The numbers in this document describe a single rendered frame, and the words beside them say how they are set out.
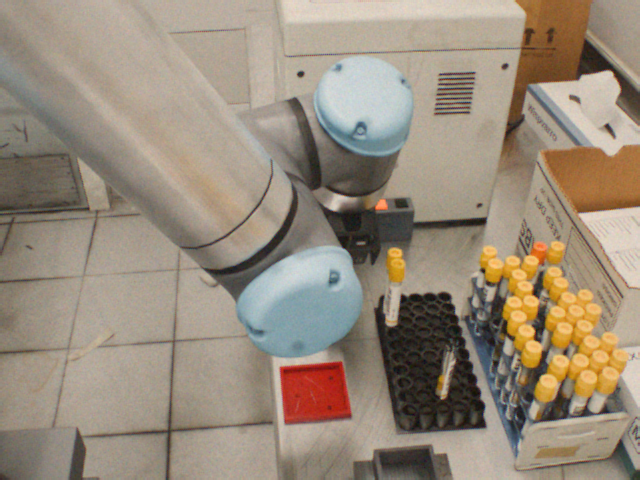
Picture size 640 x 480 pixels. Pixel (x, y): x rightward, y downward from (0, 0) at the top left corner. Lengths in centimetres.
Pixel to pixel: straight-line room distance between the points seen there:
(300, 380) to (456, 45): 41
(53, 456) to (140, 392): 121
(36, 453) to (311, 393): 27
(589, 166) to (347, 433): 44
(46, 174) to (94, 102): 212
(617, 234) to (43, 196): 200
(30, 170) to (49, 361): 72
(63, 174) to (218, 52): 68
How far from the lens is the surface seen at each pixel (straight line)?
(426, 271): 86
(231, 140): 35
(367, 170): 54
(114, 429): 182
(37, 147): 238
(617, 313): 70
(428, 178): 88
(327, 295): 39
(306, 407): 71
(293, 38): 76
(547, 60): 129
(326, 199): 61
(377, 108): 50
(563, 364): 64
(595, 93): 114
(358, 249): 68
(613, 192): 93
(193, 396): 184
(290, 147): 50
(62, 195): 248
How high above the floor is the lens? 145
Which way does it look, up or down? 40 degrees down
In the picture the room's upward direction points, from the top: straight up
